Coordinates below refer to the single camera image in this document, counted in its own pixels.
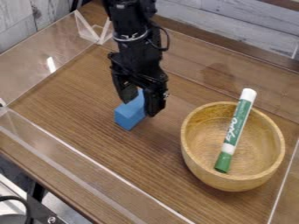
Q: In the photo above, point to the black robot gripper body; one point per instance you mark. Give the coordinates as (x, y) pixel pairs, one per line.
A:
(138, 58)

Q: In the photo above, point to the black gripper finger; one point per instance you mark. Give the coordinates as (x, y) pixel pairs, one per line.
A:
(156, 95)
(126, 88)

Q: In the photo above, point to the blue foam block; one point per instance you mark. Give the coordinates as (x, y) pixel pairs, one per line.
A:
(130, 114)

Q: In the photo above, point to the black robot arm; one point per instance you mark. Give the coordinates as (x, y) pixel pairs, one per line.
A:
(132, 16)

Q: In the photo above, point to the brown wooden bowl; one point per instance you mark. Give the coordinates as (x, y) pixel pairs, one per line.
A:
(260, 153)

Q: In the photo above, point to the green dry erase marker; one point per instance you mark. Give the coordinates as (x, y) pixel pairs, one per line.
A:
(236, 129)

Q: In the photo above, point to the clear acrylic corner bracket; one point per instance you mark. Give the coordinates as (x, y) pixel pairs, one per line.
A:
(93, 32)

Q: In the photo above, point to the black metal table bracket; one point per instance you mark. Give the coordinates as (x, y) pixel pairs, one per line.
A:
(42, 214)

